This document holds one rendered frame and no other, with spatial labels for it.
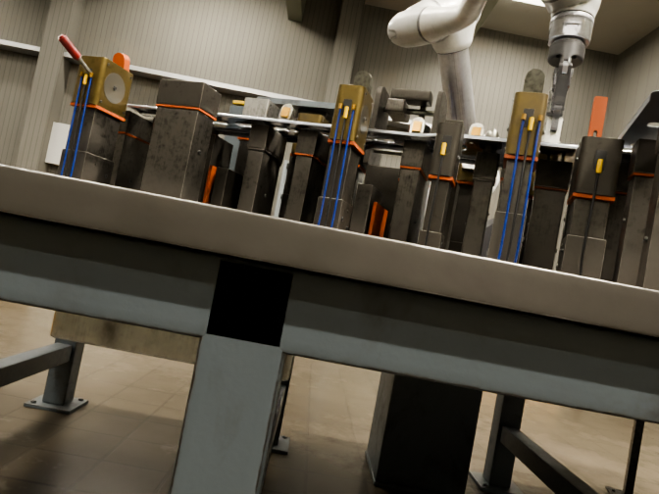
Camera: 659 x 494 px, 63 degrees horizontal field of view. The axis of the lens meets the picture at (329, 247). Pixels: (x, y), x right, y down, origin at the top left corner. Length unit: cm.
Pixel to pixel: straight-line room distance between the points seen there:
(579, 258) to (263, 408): 67
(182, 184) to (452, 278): 89
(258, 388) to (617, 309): 32
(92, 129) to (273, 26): 690
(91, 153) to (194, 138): 27
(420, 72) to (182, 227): 769
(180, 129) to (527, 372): 98
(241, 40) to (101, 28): 196
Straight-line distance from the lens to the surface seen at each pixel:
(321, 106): 170
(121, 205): 49
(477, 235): 123
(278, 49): 809
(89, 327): 82
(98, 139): 144
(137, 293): 52
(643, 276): 87
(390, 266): 46
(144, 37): 847
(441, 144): 108
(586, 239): 103
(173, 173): 128
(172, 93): 134
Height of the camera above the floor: 66
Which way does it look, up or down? 2 degrees up
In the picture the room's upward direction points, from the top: 11 degrees clockwise
